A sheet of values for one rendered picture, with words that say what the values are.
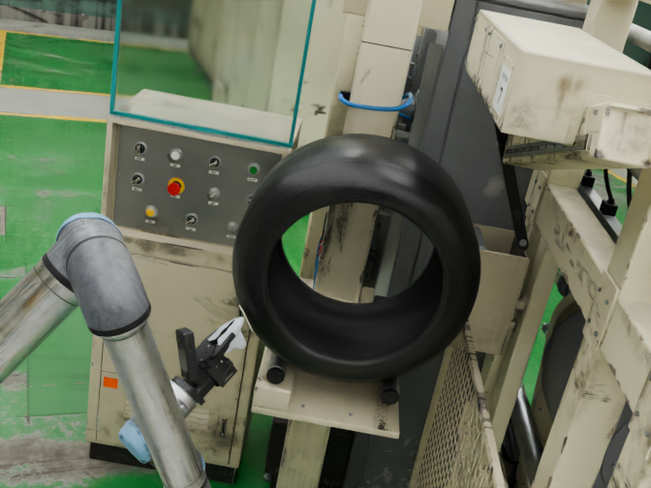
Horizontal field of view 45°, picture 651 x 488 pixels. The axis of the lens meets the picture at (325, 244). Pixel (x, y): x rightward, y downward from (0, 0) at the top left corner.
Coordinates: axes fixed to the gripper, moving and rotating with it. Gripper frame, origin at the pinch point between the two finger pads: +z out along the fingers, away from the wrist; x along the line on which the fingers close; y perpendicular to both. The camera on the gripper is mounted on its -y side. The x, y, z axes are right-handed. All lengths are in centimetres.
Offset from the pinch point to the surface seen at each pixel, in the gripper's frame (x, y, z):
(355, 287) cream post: -13.4, 27.8, 35.5
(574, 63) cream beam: 73, -25, 53
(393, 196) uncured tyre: 29.1, -8.1, 35.7
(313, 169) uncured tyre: 16.7, -20.2, 29.8
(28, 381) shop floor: -164, 38, -36
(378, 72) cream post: 3, -20, 67
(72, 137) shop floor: -445, 31, 119
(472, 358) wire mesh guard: 25, 42, 32
